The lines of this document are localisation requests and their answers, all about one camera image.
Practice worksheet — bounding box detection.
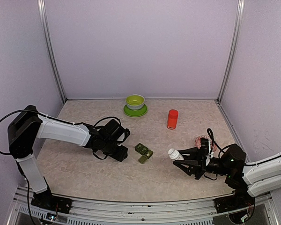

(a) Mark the red pill bottle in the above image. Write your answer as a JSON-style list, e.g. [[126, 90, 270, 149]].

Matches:
[[167, 109, 179, 130]]

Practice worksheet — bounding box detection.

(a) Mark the right aluminium frame post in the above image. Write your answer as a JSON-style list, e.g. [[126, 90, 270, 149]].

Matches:
[[217, 0, 245, 105]]

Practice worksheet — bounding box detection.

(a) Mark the green saucer plate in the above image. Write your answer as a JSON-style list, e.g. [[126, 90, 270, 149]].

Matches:
[[124, 104, 148, 117]]

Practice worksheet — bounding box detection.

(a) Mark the green and white bowl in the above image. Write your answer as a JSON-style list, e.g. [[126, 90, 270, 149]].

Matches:
[[126, 94, 145, 110]]

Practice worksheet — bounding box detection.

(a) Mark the aluminium frame post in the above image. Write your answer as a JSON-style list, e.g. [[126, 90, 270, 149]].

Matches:
[[217, 0, 245, 105], [37, 0, 67, 104]]

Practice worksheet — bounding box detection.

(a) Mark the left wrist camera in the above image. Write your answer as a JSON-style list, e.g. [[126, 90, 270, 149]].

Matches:
[[118, 128, 131, 142]]

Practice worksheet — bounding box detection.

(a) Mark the small white pill bottle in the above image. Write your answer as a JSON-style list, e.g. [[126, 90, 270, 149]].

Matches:
[[168, 148, 184, 161]]

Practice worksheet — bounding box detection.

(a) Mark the red patterned oval tin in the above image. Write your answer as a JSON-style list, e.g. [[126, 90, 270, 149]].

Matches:
[[195, 135, 217, 151]]

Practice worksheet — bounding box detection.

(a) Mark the front aluminium rail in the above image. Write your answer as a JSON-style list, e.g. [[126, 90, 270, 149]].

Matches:
[[5, 186, 281, 225]]

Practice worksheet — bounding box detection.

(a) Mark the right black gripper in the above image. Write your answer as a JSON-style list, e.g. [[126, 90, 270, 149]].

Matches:
[[173, 147, 231, 180]]

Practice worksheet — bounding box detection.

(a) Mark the green weekly pill organizer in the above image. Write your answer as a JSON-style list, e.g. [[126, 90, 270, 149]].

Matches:
[[134, 143, 153, 164]]

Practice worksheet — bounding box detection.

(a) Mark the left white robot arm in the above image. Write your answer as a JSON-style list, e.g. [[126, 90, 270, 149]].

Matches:
[[0, 105, 130, 209]]

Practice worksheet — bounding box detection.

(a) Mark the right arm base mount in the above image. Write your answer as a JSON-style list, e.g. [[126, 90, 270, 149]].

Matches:
[[214, 195, 255, 213]]

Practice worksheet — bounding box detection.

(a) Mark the left aluminium frame post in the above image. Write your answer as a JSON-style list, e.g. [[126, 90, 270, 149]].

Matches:
[[37, 0, 67, 104]]

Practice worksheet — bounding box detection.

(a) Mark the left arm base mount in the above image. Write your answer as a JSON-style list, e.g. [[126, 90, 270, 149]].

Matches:
[[31, 195, 72, 214]]

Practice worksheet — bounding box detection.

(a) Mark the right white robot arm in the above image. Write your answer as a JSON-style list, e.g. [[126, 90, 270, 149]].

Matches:
[[168, 128, 281, 208]]

